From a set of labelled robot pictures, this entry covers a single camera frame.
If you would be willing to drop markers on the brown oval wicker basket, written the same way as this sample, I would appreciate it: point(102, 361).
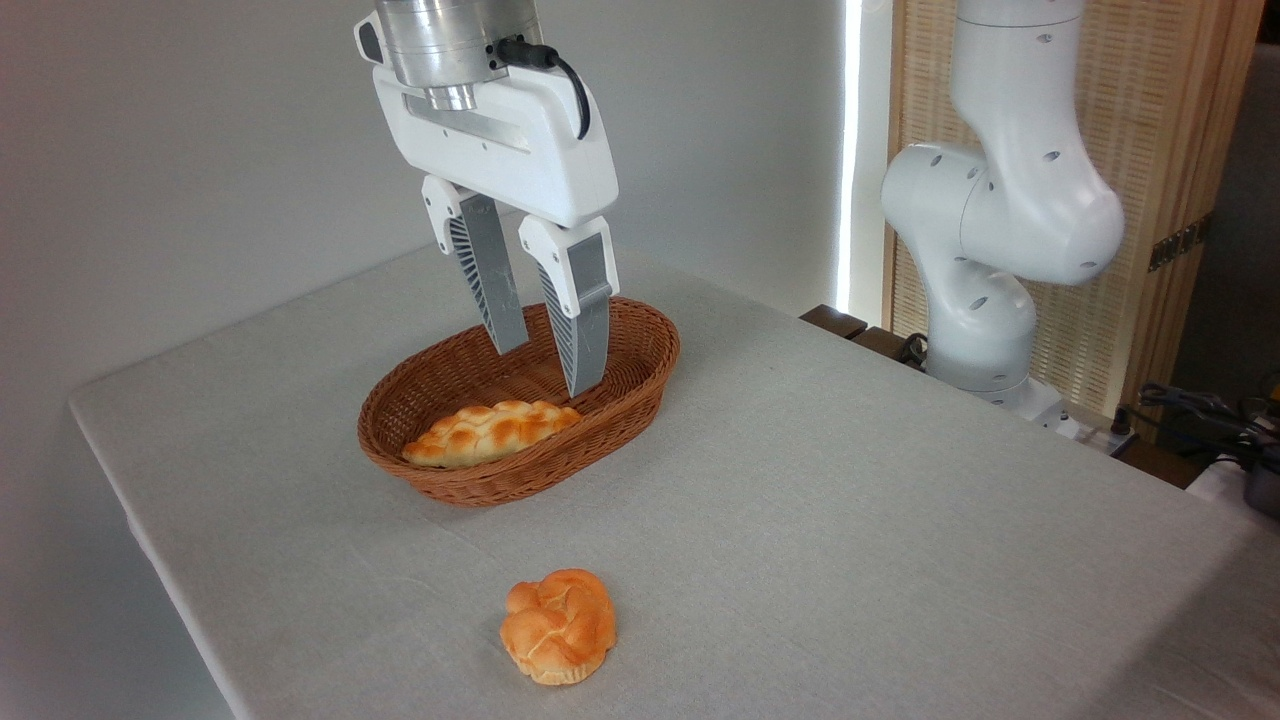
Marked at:
point(520, 482)

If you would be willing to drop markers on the round knotted bread roll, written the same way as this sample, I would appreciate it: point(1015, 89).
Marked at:
point(558, 625)

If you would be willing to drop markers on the dark wooden furniture piece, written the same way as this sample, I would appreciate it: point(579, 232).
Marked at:
point(835, 320)

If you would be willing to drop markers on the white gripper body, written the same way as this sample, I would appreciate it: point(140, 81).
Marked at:
point(510, 145)

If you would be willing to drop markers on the metal screen hinge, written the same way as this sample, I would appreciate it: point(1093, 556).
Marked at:
point(1178, 243)

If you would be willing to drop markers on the white fabric tablecloth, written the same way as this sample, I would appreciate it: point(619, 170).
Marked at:
point(850, 560)

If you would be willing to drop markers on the long braided bread loaf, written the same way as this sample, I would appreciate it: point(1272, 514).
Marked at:
point(480, 432)

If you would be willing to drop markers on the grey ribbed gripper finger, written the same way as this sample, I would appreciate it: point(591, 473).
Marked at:
point(488, 270)
point(580, 320)

